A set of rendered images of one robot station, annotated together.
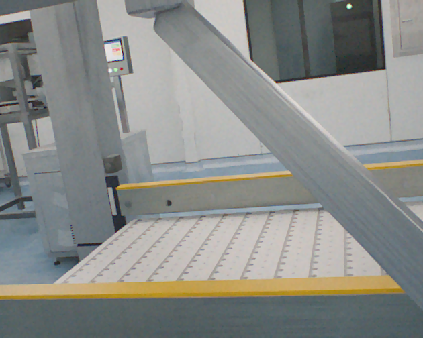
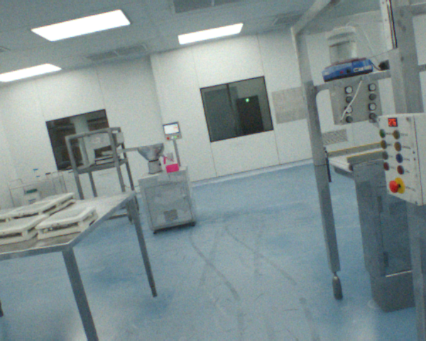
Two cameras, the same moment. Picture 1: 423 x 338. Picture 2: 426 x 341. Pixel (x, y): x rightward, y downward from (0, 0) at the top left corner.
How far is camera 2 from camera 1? 1.72 m
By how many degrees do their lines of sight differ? 15
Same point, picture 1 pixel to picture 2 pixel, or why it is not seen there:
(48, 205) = (152, 203)
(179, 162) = not seen: hidden behind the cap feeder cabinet
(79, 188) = (318, 153)
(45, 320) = (361, 157)
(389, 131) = (278, 159)
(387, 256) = not seen: hidden behind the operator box
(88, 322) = (366, 156)
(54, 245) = (155, 223)
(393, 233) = not seen: hidden behind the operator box
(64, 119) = (316, 140)
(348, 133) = (259, 162)
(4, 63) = (102, 138)
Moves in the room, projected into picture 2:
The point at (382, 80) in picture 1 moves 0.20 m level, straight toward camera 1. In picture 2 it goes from (272, 135) to (273, 136)
